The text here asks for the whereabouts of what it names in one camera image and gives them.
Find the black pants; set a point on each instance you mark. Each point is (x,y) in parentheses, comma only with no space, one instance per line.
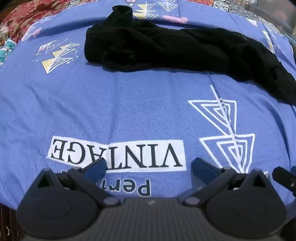
(161,46)

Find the blue printed bedsheet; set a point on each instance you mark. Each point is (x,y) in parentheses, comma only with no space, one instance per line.
(129,111)

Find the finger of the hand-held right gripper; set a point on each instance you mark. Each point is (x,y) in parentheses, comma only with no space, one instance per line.
(283,177)

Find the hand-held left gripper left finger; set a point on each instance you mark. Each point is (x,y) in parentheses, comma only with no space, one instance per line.
(97,168)

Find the red patchwork quilt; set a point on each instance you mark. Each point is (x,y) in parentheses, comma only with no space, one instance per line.
(27,14)

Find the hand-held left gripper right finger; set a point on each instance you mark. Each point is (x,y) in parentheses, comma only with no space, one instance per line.
(204,168)

